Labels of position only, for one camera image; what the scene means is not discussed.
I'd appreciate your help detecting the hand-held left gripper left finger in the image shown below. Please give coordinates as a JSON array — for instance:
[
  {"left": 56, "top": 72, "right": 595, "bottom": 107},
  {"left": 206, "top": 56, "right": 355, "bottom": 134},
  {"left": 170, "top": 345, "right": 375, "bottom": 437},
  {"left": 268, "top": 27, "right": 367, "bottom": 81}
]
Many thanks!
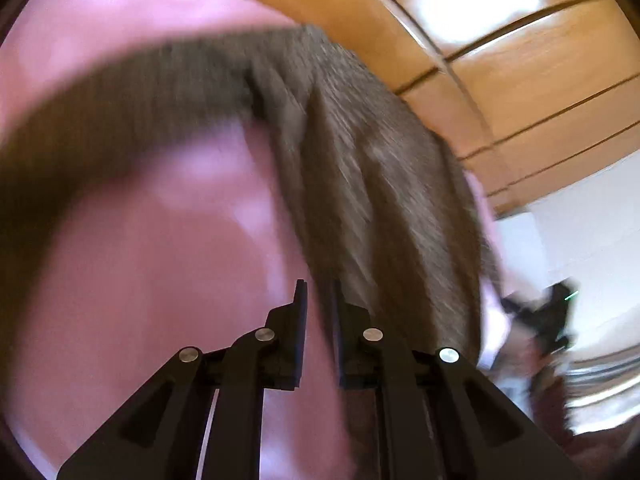
[{"left": 56, "top": 279, "right": 309, "bottom": 480}]

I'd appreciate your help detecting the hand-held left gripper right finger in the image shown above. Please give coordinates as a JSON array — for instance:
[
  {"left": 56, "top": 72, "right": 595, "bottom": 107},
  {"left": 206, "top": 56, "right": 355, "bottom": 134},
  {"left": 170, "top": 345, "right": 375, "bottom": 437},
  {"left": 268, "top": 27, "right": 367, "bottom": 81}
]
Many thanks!
[{"left": 332, "top": 279, "right": 582, "bottom": 480}]

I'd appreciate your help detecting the brown knitted garment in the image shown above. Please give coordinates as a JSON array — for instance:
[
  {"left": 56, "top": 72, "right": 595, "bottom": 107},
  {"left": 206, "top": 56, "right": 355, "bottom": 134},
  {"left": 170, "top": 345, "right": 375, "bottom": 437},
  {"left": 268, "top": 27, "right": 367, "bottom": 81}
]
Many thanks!
[{"left": 0, "top": 24, "right": 503, "bottom": 480}]

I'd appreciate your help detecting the wooden panelled headboard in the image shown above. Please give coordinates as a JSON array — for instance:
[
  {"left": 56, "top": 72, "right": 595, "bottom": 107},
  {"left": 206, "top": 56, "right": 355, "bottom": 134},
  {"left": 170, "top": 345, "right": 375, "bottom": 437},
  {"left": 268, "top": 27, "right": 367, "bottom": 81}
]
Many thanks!
[{"left": 150, "top": 0, "right": 640, "bottom": 217}]

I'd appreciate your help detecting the grey bed frame rail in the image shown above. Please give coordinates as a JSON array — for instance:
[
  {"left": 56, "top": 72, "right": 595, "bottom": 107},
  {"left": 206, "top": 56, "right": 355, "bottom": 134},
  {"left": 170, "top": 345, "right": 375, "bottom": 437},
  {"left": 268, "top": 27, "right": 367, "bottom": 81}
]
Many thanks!
[{"left": 565, "top": 345, "right": 640, "bottom": 436}]

